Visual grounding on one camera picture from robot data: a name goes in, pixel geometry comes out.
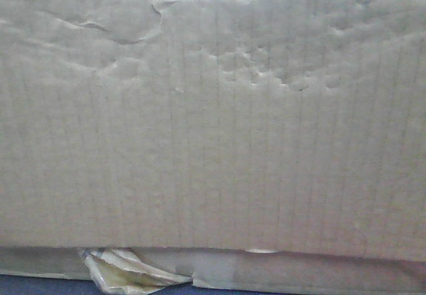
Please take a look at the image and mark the large plain cardboard box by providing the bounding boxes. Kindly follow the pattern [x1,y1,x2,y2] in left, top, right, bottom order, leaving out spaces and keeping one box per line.
[1,0,425,294]

